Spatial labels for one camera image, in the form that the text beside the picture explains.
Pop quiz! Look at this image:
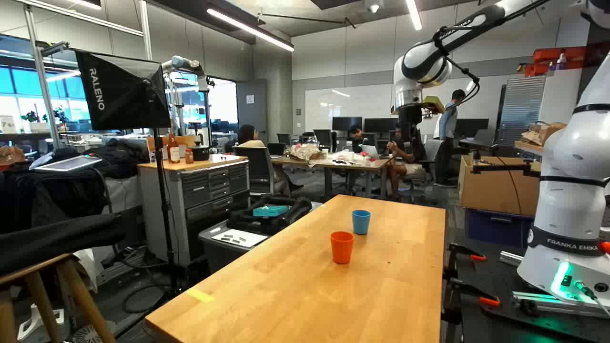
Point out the seated person dark shirt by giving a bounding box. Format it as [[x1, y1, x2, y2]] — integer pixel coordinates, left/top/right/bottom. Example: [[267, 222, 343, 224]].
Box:
[[387, 129, 425, 201]]

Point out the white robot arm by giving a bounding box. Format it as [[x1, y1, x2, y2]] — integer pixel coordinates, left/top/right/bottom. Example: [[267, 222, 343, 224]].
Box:
[[393, 0, 610, 306]]

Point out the blue storage bin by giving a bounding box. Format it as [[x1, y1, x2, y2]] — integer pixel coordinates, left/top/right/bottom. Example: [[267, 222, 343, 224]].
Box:
[[465, 211, 532, 249]]

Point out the cardboard box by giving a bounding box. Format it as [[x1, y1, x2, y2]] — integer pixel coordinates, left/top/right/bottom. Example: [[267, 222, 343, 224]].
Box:
[[457, 155, 537, 218]]

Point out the light blue plastic cup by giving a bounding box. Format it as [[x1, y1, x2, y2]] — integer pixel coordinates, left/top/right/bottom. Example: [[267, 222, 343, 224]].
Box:
[[352, 211, 370, 237]]

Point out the black open case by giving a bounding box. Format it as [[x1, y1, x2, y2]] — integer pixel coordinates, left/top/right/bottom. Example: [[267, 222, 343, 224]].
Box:
[[227, 197, 312, 237]]

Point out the standing person blue shirt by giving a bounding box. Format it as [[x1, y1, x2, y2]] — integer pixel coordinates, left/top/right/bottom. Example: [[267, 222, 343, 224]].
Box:
[[434, 90, 465, 186]]

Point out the orange plastic cup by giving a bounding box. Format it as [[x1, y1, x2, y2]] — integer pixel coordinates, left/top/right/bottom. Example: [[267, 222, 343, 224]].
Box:
[[330, 231, 354, 266]]

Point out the black softbox light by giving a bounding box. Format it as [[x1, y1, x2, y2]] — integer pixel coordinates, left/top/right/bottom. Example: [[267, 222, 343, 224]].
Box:
[[74, 50, 169, 130]]

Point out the black light stand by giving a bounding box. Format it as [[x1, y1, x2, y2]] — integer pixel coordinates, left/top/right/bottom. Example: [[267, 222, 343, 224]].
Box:
[[147, 85, 179, 294]]

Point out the grey tool cabinet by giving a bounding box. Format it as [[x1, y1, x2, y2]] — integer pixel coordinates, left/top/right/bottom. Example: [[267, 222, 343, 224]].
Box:
[[137, 155, 250, 268]]

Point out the grey plastic crate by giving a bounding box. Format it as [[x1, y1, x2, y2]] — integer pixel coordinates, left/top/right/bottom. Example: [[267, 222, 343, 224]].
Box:
[[198, 222, 267, 273]]

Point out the orange handled clamp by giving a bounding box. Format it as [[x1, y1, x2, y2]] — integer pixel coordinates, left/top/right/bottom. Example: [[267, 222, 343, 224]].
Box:
[[442, 243, 503, 327]]

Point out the wooden stool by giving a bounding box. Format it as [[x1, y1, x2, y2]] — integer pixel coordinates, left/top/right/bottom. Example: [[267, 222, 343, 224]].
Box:
[[0, 252, 118, 343]]

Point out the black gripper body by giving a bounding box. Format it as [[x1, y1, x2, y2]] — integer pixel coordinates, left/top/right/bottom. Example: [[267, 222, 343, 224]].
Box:
[[396, 104, 423, 127]]

